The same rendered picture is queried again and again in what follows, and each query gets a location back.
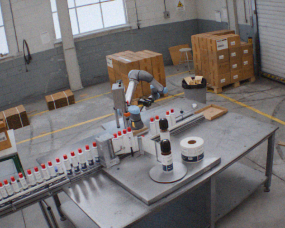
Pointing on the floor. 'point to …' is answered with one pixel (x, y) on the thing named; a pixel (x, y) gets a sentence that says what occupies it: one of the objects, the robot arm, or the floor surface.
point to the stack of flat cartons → (14, 117)
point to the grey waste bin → (196, 94)
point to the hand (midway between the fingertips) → (139, 106)
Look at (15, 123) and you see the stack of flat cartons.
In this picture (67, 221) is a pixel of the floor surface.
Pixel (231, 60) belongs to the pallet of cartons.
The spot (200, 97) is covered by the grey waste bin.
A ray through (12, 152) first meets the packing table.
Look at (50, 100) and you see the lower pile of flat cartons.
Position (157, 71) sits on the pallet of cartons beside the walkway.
